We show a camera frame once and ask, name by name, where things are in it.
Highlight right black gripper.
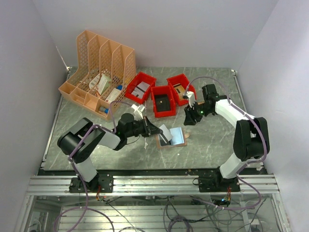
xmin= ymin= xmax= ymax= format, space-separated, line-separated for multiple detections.
xmin=183 ymin=101 xmax=212 ymax=126

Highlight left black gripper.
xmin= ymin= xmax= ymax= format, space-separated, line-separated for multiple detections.
xmin=126 ymin=116 xmax=163 ymax=138

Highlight black VIP card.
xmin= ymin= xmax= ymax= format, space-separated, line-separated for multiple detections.
xmin=158 ymin=135 xmax=171 ymax=146

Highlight tan leather card holder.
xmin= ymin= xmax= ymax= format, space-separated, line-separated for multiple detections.
xmin=156 ymin=127 xmax=190 ymax=149

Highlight red bin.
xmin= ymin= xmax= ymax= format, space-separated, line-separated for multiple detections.
xmin=151 ymin=86 xmax=176 ymax=118
xmin=167 ymin=73 xmax=189 ymax=106
xmin=125 ymin=72 xmax=156 ymax=104

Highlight gold striped card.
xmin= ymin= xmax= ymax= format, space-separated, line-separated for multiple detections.
xmin=173 ymin=83 xmax=185 ymax=100

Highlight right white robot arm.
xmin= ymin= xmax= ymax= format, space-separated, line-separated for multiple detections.
xmin=183 ymin=84 xmax=270 ymax=191

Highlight grey white boxes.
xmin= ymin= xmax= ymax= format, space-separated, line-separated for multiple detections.
xmin=131 ymin=82 xmax=150 ymax=98

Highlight red white box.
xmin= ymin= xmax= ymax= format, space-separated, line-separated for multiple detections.
xmin=105 ymin=88 xmax=121 ymax=104

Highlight blue capped bottle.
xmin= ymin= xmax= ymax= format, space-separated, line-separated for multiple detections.
xmin=98 ymin=106 xmax=109 ymax=114

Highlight green white box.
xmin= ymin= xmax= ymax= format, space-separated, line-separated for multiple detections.
xmin=97 ymin=74 xmax=111 ymax=95

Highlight white labelled packet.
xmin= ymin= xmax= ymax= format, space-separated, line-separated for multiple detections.
xmin=89 ymin=74 xmax=100 ymax=89

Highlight peach mesh file organizer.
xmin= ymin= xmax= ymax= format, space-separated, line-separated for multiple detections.
xmin=59 ymin=30 xmax=136 ymax=120

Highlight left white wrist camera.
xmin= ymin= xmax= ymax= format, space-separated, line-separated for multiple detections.
xmin=131 ymin=104 xmax=145 ymax=120

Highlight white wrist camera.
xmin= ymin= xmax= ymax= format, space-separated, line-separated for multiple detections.
xmin=131 ymin=104 xmax=145 ymax=120
xmin=183 ymin=91 xmax=196 ymax=108

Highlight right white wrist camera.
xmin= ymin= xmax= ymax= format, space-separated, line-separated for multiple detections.
xmin=183 ymin=91 xmax=196 ymax=108

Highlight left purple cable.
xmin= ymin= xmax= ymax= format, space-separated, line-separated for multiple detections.
xmin=52 ymin=100 xmax=133 ymax=232

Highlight aluminium rail frame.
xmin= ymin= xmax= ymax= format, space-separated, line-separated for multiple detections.
xmin=25 ymin=175 xmax=281 ymax=232

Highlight tangled floor cables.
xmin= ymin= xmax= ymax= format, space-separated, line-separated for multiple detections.
xmin=55 ymin=192 xmax=273 ymax=232

